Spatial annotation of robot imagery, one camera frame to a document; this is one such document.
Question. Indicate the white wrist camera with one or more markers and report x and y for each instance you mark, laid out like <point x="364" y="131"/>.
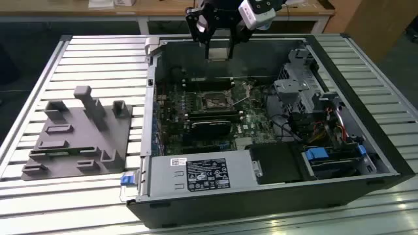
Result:
<point x="253" y="13"/>

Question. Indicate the black drive bay box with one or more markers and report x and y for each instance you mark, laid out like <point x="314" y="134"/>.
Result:
<point x="277" y="161"/>

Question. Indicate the black graphics card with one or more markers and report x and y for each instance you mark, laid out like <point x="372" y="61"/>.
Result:
<point x="210" y="127"/>

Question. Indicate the grey power supply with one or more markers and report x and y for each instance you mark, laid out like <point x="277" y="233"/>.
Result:
<point x="163" y="176"/>

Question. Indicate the white box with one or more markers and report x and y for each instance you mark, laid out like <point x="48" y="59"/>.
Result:
<point x="125" y="2"/>
<point x="101" y="4"/>

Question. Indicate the green motherboard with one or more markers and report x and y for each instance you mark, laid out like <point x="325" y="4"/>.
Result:
<point x="258" y="129"/>

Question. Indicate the wooden desk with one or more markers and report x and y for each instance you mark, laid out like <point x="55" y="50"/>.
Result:
<point x="48" y="11"/>

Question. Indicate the brown wooden cabinet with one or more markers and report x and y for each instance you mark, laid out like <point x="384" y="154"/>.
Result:
<point x="376" y="27"/>

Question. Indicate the blue disk carrier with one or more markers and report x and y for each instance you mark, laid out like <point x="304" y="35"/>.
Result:
<point x="317" y="154"/>

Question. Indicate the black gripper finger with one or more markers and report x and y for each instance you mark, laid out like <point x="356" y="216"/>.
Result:
<point x="193" y="29"/>
<point x="230" y="50"/>

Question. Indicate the blue plastic clip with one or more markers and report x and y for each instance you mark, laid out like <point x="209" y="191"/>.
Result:
<point x="361" y="150"/>

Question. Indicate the silver chipset heatsink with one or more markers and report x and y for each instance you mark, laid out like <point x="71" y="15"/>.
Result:
<point x="245" y="143"/>

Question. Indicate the black PC case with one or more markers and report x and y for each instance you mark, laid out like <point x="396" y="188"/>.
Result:
<point x="229" y="210"/>

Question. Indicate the grey metal drive cage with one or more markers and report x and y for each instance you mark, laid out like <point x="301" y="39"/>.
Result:
<point x="290" y="85"/>

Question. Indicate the silver CPU plate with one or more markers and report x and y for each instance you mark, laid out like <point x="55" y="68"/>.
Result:
<point x="218" y="54"/>

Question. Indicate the CPU socket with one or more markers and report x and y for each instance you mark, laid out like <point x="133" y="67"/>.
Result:
<point x="214" y="101"/>

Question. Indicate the grey parts rack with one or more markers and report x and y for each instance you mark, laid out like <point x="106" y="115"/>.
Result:
<point x="82" y="139"/>

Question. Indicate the blue case latch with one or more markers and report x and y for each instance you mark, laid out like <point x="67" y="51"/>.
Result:
<point x="127" y="180"/>

